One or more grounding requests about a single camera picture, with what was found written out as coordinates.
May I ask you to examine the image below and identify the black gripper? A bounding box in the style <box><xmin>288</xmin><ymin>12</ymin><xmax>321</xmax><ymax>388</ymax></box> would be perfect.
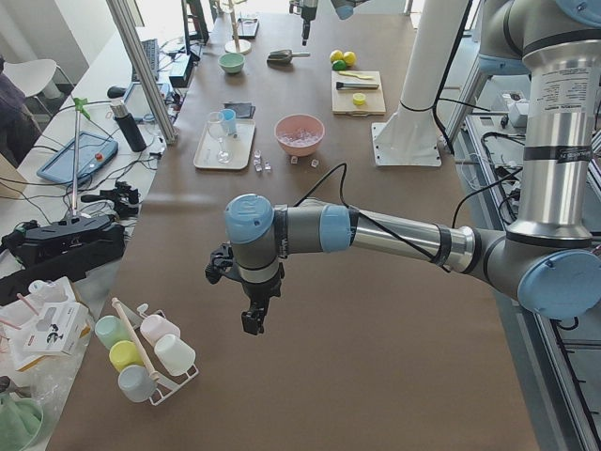
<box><xmin>239</xmin><ymin>265</ymin><xmax>285</xmax><ymax>334</ymax></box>
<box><xmin>300</xmin><ymin>0</ymin><xmax>317</xmax><ymax>46</ymax></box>

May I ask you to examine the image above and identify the metal ice scoop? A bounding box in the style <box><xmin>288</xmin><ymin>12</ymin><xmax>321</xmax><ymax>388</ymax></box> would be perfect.
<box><xmin>267</xmin><ymin>49</ymin><xmax>311</xmax><ymax>66</ymax></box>

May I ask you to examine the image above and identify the pile of clear ice cubes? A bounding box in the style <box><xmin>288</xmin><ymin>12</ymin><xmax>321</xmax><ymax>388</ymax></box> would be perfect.
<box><xmin>276</xmin><ymin>128</ymin><xmax>321</xmax><ymax>148</ymax></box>

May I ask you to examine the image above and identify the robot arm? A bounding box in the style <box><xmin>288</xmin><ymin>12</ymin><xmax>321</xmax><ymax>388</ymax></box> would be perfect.
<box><xmin>288</xmin><ymin>0</ymin><xmax>367</xmax><ymax>46</ymax></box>
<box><xmin>223</xmin><ymin>1</ymin><xmax>600</xmax><ymax>334</ymax></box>

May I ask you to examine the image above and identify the white cup on rack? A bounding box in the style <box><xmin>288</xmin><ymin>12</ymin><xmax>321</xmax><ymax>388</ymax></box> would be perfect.
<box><xmin>154</xmin><ymin>334</ymin><xmax>196</xmax><ymax>376</ymax></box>

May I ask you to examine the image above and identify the white cup rack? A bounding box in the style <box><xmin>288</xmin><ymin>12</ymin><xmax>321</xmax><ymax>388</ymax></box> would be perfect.
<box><xmin>112</xmin><ymin>298</ymin><xmax>199</xmax><ymax>406</ymax></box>

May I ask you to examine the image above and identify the pink cup on rack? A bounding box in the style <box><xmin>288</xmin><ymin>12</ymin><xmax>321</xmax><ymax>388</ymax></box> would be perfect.
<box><xmin>140</xmin><ymin>314</ymin><xmax>180</xmax><ymax>346</ymax></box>

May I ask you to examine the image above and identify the blue cup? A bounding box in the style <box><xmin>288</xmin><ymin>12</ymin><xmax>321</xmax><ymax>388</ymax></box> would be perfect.
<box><xmin>221</xmin><ymin>108</ymin><xmax>237</xmax><ymax>135</ymax></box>

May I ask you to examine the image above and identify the grey-blue cup on rack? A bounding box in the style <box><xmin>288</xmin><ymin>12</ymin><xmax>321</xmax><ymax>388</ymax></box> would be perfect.
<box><xmin>117</xmin><ymin>365</ymin><xmax>157</xmax><ymax>403</ymax></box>

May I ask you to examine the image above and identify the yellow cup on rack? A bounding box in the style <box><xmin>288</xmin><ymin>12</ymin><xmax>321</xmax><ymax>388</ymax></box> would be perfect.
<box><xmin>109</xmin><ymin>340</ymin><xmax>144</xmax><ymax>372</ymax></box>

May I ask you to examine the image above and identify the green cup on rack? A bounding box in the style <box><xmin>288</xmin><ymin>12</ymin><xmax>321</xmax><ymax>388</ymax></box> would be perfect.
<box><xmin>94</xmin><ymin>315</ymin><xmax>130</xmax><ymax>350</ymax></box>

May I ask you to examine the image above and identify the yellow lemon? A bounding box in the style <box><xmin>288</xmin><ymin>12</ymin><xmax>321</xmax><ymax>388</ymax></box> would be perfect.
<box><xmin>343</xmin><ymin>51</ymin><xmax>357</xmax><ymax>67</ymax></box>
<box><xmin>330</xmin><ymin>49</ymin><xmax>344</xmax><ymax>63</ymax></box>

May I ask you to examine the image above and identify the green lime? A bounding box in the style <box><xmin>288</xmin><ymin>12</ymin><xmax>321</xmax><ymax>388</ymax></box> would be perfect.
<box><xmin>331</xmin><ymin>60</ymin><xmax>347</xmax><ymax>71</ymax></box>

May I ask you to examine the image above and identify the yellow plastic knife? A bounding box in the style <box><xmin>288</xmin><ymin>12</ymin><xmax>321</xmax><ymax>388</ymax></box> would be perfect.
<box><xmin>337</xmin><ymin>70</ymin><xmax>374</xmax><ymax>80</ymax></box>

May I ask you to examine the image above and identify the steel muddler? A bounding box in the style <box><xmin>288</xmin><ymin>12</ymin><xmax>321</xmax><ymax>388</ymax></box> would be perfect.
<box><xmin>335</xmin><ymin>81</ymin><xmax>379</xmax><ymax>90</ymax></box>

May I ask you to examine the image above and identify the wooden mug tree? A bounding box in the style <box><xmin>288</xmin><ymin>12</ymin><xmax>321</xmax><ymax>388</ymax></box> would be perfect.
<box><xmin>219</xmin><ymin>0</ymin><xmax>252</xmax><ymax>54</ymax></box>

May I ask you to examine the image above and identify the mint green bowl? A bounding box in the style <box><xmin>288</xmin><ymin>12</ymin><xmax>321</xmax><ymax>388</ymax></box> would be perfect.
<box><xmin>218</xmin><ymin>53</ymin><xmax>245</xmax><ymax>74</ymax></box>

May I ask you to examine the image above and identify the bamboo cutting board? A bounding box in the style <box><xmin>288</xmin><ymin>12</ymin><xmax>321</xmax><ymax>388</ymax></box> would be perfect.
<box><xmin>331</xmin><ymin>70</ymin><xmax>386</xmax><ymax>116</ymax></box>

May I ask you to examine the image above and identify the lemon half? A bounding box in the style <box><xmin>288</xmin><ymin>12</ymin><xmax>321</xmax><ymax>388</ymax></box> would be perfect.
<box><xmin>352</xmin><ymin>92</ymin><xmax>366</xmax><ymax>105</ymax></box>

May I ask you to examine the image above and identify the grey folded cloth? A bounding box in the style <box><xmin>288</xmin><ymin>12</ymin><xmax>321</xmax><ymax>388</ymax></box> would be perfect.
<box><xmin>223</xmin><ymin>102</ymin><xmax>255</xmax><ymax>118</ymax></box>

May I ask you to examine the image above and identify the pink bowl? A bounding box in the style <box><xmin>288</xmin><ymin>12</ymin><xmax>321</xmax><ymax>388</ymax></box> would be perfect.
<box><xmin>274</xmin><ymin>114</ymin><xmax>325</xmax><ymax>157</ymax></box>

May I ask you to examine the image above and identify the clear wine glass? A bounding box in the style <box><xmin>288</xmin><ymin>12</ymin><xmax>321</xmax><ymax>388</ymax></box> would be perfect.
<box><xmin>207</xmin><ymin>111</ymin><xmax>232</xmax><ymax>164</ymax></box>

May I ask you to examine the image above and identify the cream serving tray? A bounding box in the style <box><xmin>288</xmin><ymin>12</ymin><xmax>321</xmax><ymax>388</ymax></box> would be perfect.
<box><xmin>193</xmin><ymin>118</ymin><xmax>255</xmax><ymax>170</ymax></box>

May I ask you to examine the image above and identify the white product box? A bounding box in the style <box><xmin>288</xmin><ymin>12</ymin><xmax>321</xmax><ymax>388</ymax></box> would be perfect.
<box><xmin>23</xmin><ymin>302</ymin><xmax>88</xmax><ymax>356</ymax></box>

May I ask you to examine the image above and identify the black water bottle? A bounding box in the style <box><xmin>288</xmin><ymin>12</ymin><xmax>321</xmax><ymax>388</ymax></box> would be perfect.
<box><xmin>110</xmin><ymin>99</ymin><xmax>146</xmax><ymax>152</ymax></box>

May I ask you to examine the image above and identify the blue teach pendant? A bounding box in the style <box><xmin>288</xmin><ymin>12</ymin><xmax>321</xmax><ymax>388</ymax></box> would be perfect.
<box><xmin>36</xmin><ymin>130</ymin><xmax>118</xmax><ymax>184</ymax></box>

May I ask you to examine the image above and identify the white chair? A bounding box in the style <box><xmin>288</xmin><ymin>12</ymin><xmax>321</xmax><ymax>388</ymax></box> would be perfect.
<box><xmin>3</xmin><ymin>58</ymin><xmax>75</xmax><ymax>117</ymax></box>

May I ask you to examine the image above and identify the aluminium frame post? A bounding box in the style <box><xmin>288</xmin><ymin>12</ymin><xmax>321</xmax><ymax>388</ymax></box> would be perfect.
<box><xmin>106</xmin><ymin>0</ymin><xmax>177</xmax><ymax>145</ymax></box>

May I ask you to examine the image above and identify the black camera case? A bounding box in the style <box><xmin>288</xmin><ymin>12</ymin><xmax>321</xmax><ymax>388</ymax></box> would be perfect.
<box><xmin>1</xmin><ymin>215</ymin><xmax>125</xmax><ymax>305</ymax></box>

